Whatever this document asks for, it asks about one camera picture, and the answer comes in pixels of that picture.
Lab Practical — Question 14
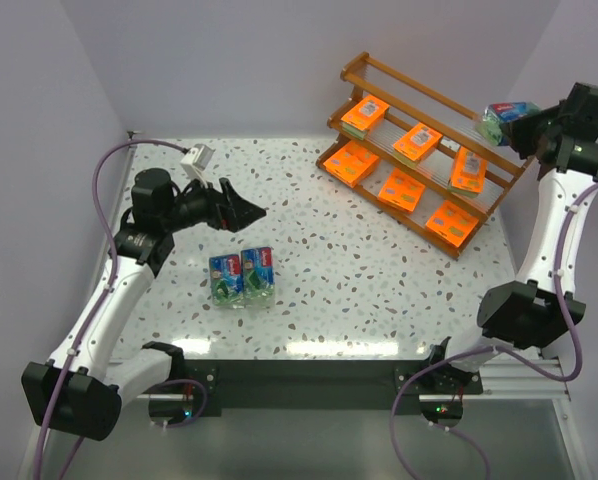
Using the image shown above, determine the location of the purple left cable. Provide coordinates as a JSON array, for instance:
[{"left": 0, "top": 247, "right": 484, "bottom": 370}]
[{"left": 32, "top": 139, "right": 210, "bottom": 480}]

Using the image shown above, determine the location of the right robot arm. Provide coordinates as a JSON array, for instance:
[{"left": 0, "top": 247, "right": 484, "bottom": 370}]
[{"left": 411, "top": 83, "right": 598, "bottom": 392}]

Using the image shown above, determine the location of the wooden shelf rack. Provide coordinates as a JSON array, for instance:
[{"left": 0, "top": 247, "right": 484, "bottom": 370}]
[{"left": 316, "top": 52, "right": 530, "bottom": 258}]

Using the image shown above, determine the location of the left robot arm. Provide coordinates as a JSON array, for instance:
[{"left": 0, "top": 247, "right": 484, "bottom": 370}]
[{"left": 21, "top": 168, "right": 266, "bottom": 441}]

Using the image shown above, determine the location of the orange sponge box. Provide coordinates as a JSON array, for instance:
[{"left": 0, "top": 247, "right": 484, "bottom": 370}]
[
  {"left": 425, "top": 200, "right": 479, "bottom": 247},
  {"left": 392, "top": 123, "right": 442, "bottom": 168},
  {"left": 447, "top": 147, "right": 488, "bottom": 198},
  {"left": 341, "top": 95, "right": 389, "bottom": 140}
]

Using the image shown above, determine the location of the black table base frame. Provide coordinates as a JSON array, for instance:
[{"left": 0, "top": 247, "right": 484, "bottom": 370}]
[{"left": 148, "top": 357, "right": 485, "bottom": 419}]

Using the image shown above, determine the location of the blue sponge pack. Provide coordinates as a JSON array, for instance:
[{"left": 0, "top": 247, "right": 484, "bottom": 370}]
[
  {"left": 209, "top": 254, "right": 244, "bottom": 309},
  {"left": 241, "top": 246, "right": 275, "bottom": 307}
]

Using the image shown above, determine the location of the green sponge pack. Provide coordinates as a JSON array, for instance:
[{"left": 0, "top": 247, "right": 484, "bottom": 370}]
[{"left": 474, "top": 102, "right": 540, "bottom": 147}]

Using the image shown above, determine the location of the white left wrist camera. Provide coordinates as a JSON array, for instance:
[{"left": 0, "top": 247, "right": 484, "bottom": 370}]
[{"left": 180, "top": 144, "right": 215, "bottom": 184}]

